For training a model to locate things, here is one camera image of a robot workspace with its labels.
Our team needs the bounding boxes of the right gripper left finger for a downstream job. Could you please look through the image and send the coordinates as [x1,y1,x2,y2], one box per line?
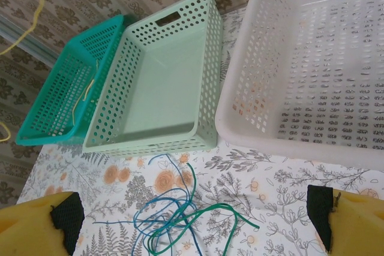
[0,191,85,256]

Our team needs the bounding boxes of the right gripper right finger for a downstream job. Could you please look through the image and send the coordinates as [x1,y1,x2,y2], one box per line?
[307,185,384,256]

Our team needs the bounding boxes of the thin blue cable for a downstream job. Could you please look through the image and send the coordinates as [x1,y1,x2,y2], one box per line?
[148,153,194,203]
[92,188,205,256]

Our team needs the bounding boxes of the thin green cable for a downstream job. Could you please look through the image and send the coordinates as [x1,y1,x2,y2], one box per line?
[143,203,260,256]
[149,162,198,239]

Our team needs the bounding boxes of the white plastic basket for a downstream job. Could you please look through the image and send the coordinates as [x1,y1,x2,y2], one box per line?
[215,0,384,170]

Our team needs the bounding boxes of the floral table cover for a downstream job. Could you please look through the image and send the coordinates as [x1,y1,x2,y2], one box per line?
[16,7,384,256]

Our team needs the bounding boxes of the teal plastic basket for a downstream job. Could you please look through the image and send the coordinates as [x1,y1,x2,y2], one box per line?
[14,14,125,146]

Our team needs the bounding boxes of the light green plastic basket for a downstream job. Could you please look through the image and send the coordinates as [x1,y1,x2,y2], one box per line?
[82,0,224,158]

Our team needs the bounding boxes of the aluminium frame post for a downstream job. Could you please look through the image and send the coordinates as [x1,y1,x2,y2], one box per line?
[0,13,61,62]

